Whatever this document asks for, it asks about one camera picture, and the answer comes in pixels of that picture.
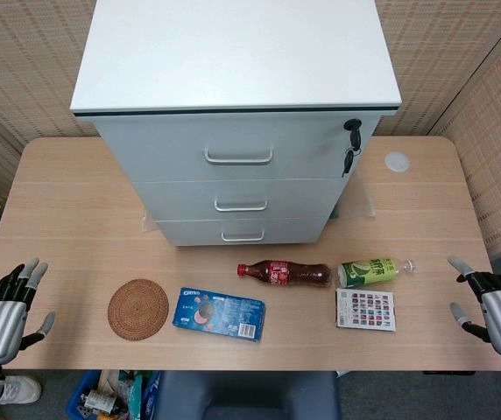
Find blue bin of items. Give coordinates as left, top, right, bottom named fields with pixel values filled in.
left=65, top=370, right=160, bottom=420

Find round grey cable grommet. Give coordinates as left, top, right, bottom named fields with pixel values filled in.
left=385, top=150, right=411, bottom=172

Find cola bottle with red label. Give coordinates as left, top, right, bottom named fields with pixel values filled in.
left=236, top=259, right=333, bottom=290

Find round woven rattan coaster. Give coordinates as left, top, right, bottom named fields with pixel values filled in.
left=107, top=278, right=170, bottom=340

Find blue Oreo cookie box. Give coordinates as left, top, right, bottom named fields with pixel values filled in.
left=172, top=286, right=267, bottom=343

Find white sneaker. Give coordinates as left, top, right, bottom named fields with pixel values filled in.
left=0, top=374, right=42, bottom=405

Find white box with picture grid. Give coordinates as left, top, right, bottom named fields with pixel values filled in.
left=335, top=287, right=398, bottom=332

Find black hanging spare key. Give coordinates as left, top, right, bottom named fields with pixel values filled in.
left=341, top=147, right=361, bottom=178

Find white drawer cabinet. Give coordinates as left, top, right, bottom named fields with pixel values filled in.
left=69, top=0, right=403, bottom=249

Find dark blue chair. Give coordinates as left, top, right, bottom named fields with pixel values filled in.
left=157, top=370, right=342, bottom=420

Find black keys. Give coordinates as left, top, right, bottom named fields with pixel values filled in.
left=342, top=118, right=365, bottom=150

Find green label drink bottle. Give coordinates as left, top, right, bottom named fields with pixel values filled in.
left=336, top=257, right=417, bottom=289

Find white drawer with keys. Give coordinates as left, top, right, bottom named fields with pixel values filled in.
left=92, top=111, right=381, bottom=184

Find grey drawer with handle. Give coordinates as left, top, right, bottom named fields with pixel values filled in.
left=155, top=217, right=333, bottom=248

